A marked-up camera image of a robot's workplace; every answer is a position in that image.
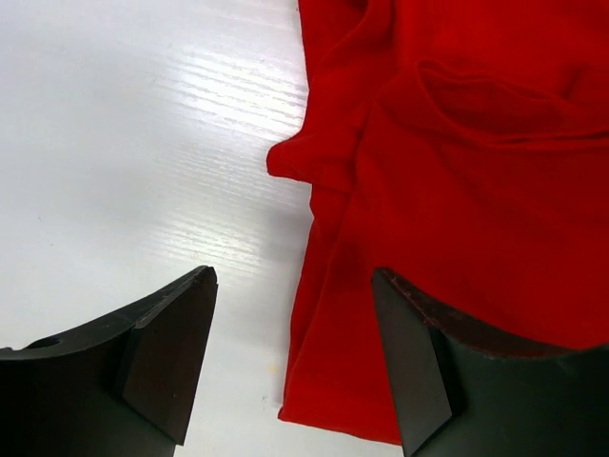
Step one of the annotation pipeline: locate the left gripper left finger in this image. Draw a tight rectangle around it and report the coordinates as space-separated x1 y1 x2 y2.
1 267 218 456

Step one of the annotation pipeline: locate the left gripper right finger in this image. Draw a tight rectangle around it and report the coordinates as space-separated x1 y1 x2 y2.
372 268 608 456

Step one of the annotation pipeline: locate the red t shirt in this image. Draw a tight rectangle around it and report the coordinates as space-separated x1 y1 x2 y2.
266 1 608 445

